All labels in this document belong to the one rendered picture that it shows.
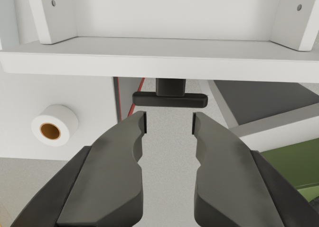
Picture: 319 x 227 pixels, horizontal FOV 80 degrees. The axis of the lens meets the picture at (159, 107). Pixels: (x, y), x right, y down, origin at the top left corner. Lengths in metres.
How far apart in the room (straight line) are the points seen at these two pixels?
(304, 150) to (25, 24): 0.53
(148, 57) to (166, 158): 1.34
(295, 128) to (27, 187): 2.01
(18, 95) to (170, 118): 0.96
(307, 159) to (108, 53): 0.39
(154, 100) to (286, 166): 0.31
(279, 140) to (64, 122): 0.41
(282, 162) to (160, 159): 1.13
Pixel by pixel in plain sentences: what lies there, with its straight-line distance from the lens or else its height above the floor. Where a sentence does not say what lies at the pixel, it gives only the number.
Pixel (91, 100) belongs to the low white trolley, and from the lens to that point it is 0.38.
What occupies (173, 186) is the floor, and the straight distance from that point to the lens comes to 1.68.
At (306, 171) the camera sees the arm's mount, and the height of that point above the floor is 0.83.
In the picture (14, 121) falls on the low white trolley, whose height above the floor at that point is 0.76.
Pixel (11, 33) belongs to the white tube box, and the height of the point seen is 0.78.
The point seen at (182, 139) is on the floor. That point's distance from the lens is 1.36.
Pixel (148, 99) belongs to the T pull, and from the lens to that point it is 0.18.
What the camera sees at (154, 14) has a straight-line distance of 0.24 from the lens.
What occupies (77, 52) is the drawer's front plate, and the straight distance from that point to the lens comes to 0.18.
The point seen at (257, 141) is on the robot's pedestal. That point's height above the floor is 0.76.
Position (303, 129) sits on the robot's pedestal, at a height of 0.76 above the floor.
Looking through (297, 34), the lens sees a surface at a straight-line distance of 0.23.
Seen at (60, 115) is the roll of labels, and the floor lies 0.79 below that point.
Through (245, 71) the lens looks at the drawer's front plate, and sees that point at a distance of 0.17.
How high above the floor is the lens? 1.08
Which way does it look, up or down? 62 degrees down
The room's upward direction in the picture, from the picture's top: 174 degrees counter-clockwise
